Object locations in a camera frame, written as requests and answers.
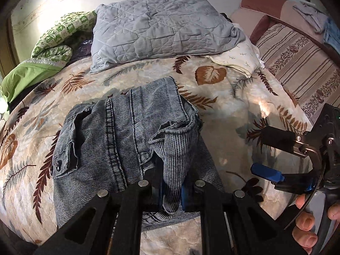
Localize grey denim pants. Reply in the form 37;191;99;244
51;77;223;231

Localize right hand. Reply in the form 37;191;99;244
291;193;340;255

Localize beige leaf pattern blanket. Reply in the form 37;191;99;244
1;57;312;254

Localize cream patterned pillow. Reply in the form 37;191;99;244
206;36;265;78

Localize pink striped sofa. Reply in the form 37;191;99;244
231;0;339;123

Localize blue cloth on sofa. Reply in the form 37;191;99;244
323;17;340;54

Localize grey cloth on sofa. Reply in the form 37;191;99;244
293;1;328;34

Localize grey quilted comforter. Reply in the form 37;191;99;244
91;0;245;74

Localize green patterned quilt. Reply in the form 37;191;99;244
1;10;97;103

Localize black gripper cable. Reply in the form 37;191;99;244
282;161;327;231

